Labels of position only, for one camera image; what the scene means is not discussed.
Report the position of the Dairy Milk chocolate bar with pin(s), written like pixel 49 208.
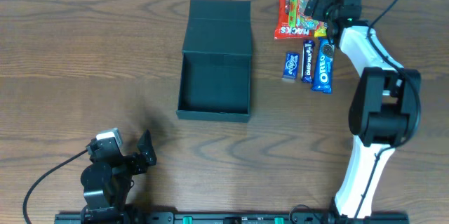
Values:
pixel 307 54

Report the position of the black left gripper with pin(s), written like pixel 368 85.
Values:
pixel 132 163

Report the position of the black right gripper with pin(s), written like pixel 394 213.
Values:
pixel 316 5

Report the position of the blue Eclipse mints box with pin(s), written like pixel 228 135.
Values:
pixel 290 70

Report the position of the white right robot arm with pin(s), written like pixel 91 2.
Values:
pixel 384 113

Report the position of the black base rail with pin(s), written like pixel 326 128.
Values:
pixel 297 217

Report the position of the blue Oreo cookie pack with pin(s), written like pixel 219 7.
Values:
pixel 323 73

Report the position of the Haribo gummy worms bag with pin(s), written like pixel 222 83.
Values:
pixel 297 15

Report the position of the dark green open box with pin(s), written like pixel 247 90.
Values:
pixel 216 62

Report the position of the red Hacks candy bag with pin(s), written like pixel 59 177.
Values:
pixel 283 30

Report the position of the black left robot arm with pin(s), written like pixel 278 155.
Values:
pixel 108 180

